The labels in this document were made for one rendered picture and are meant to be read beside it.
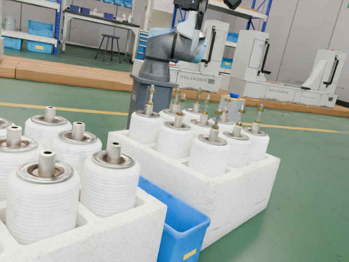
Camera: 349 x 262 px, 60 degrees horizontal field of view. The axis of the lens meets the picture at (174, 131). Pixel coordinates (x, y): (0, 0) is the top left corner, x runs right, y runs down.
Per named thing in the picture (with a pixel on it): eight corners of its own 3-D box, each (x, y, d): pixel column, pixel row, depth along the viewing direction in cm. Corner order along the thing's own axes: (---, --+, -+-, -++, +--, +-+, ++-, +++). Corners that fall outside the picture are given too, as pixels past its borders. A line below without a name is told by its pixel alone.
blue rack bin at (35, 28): (28, 33, 508) (28, 20, 503) (52, 37, 525) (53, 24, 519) (27, 34, 465) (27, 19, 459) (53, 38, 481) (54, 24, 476)
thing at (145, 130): (159, 175, 93) (169, 119, 89) (131, 178, 88) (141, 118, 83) (145, 162, 101) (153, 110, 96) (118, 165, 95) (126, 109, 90)
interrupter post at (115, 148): (103, 160, 52) (105, 142, 51) (115, 158, 53) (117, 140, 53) (111, 165, 50) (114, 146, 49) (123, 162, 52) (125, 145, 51)
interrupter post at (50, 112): (41, 120, 66) (42, 106, 65) (52, 120, 68) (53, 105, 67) (46, 123, 65) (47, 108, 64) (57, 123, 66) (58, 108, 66)
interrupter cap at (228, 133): (250, 138, 87) (251, 135, 86) (246, 143, 80) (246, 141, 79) (225, 131, 89) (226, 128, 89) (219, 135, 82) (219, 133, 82)
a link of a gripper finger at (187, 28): (173, 48, 75) (179, 10, 74) (196, 52, 75) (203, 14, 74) (172, 46, 72) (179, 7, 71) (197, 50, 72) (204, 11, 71)
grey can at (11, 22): (4, 29, 472) (4, 16, 467) (15, 31, 479) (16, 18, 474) (3, 29, 459) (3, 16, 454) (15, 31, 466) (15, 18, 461)
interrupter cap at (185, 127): (185, 125, 87) (185, 122, 87) (194, 132, 80) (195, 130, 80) (160, 122, 85) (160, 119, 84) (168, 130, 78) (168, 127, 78)
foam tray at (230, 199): (101, 185, 95) (108, 131, 90) (179, 165, 124) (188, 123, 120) (198, 253, 71) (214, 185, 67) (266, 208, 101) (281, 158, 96)
